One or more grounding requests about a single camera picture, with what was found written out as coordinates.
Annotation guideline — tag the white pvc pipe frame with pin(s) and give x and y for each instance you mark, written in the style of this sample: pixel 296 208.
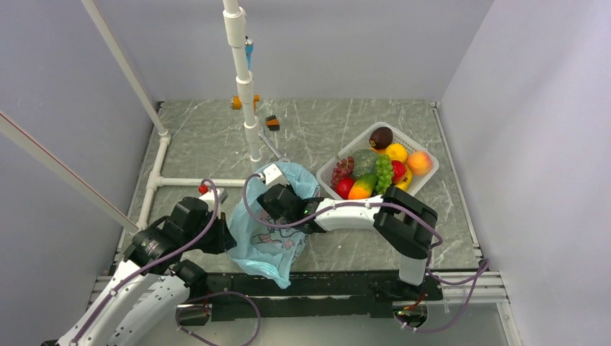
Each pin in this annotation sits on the white pvc pipe frame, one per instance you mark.
pixel 234 17

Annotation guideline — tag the green fake grapes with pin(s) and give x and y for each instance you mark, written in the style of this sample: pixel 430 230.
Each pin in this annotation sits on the green fake grapes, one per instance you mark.
pixel 384 172

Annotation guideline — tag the orange fake fruit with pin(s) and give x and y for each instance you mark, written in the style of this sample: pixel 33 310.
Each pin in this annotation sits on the orange fake fruit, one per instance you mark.
pixel 363 187

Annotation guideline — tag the wrist white camera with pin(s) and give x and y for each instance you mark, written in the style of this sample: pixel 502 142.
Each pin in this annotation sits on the wrist white camera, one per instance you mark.
pixel 212 196
pixel 272 175

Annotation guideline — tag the blue handled tool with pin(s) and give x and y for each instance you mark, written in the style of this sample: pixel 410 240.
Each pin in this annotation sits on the blue handled tool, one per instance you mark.
pixel 248 48

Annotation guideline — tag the light blue plastic bag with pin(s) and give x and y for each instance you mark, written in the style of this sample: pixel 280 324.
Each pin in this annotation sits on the light blue plastic bag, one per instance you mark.
pixel 261 247

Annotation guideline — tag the white plastic basket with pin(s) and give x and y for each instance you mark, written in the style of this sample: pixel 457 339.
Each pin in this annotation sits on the white plastic basket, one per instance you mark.
pixel 323 175

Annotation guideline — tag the red fake pomegranate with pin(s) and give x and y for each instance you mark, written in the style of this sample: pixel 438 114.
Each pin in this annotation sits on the red fake pomegranate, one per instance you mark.
pixel 399 171

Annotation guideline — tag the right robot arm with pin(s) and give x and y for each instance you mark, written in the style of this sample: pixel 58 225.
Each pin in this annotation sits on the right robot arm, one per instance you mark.
pixel 405 222

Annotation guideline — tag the yellow fake banana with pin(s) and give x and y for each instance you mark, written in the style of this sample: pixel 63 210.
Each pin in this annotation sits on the yellow fake banana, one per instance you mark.
pixel 404 184

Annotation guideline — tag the yellow fake lemon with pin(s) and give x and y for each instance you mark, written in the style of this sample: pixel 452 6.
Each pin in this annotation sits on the yellow fake lemon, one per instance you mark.
pixel 397 152

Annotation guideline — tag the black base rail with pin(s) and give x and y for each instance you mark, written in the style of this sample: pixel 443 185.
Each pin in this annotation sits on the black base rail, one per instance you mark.
pixel 373 293

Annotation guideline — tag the orange black small brush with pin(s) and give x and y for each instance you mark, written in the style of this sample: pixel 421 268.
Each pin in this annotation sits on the orange black small brush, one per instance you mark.
pixel 272 123

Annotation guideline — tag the silver wrench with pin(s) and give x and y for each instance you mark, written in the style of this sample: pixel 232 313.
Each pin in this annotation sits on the silver wrench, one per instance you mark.
pixel 279 155

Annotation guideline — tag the fake peach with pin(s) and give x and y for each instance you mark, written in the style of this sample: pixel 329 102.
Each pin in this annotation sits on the fake peach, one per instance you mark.
pixel 420 163

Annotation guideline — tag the green fake melon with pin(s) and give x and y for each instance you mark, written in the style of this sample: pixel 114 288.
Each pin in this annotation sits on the green fake melon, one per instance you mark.
pixel 364 161

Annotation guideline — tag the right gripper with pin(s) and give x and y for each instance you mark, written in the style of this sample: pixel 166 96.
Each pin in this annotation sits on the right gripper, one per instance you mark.
pixel 274 215

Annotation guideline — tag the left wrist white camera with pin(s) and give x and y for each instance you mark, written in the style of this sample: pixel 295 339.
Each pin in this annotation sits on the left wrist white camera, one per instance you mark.
pixel 212 196

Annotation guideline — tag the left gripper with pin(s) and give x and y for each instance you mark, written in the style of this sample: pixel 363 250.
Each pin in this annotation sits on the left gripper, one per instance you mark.
pixel 224 241

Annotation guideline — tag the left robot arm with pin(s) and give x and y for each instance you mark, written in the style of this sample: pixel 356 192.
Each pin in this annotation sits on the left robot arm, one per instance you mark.
pixel 153 279

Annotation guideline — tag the red fake apple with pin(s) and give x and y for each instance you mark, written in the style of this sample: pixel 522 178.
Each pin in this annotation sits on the red fake apple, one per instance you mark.
pixel 343 187

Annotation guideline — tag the fake orange in basket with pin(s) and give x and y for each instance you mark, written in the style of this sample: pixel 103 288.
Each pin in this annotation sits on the fake orange in basket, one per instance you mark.
pixel 377 150

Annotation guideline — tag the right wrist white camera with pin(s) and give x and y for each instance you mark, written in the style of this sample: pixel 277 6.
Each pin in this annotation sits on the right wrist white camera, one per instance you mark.
pixel 272 175

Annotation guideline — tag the light red fake grapes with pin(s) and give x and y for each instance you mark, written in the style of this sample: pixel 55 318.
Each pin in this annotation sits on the light red fake grapes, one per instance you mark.
pixel 342 170

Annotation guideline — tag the dark brown fake fruit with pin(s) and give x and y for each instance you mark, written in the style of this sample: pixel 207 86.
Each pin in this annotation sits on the dark brown fake fruit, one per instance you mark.
pixel 381 138

